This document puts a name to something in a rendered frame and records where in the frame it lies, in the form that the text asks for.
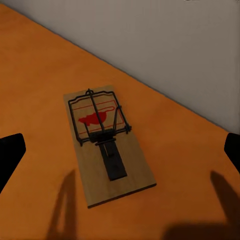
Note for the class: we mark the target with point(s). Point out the mousetrap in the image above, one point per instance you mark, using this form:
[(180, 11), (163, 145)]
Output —
[(110, 160)]

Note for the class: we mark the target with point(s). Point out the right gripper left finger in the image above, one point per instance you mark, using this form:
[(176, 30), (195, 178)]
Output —
[(12, 149)]

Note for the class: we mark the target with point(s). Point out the cabinet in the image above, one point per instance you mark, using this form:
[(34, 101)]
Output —
[(197, 192)]

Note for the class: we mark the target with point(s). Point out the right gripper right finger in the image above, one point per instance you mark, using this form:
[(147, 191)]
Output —
[(232, 149)]

